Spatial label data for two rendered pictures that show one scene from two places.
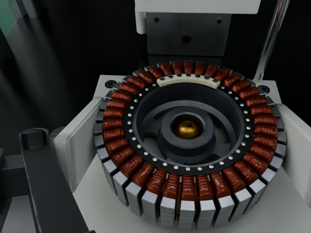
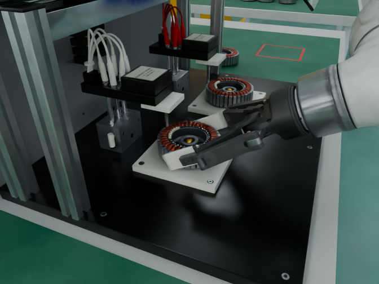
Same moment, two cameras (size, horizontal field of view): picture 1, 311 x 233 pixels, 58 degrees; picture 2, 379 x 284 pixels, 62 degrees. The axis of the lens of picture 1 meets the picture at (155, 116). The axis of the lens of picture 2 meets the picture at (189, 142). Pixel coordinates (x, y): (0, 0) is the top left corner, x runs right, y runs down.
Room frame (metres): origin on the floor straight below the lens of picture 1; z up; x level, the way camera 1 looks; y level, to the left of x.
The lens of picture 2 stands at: (-0.03, 0.43, 1.11)
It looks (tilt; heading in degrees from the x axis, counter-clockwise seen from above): 33 degrees down; 287
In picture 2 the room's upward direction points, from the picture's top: straight up
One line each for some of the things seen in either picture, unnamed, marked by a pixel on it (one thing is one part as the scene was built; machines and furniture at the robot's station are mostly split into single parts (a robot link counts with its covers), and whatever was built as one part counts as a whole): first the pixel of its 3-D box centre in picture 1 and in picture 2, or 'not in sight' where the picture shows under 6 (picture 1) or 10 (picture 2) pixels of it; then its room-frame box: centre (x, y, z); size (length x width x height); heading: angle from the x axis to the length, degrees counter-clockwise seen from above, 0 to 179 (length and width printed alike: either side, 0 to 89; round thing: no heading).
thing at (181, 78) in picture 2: not in sight; (173, 84); (0.22, -0.28, 0.80); 0.08 x 0.05 x 0.06; 84
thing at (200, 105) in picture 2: not in sight; (228, 101); (0.08, -0.26, 0.78); 0.15 x 0.15 x 0.01; 84
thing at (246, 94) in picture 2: not in sight; (229, 92); (0.08, -0.26, 0.80); 0.11 x 0.11 x 0.04
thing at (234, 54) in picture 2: not in sight; (221, 56); (0.17, -0.62, 0.77); 0.11 x 0.11 x 0.04
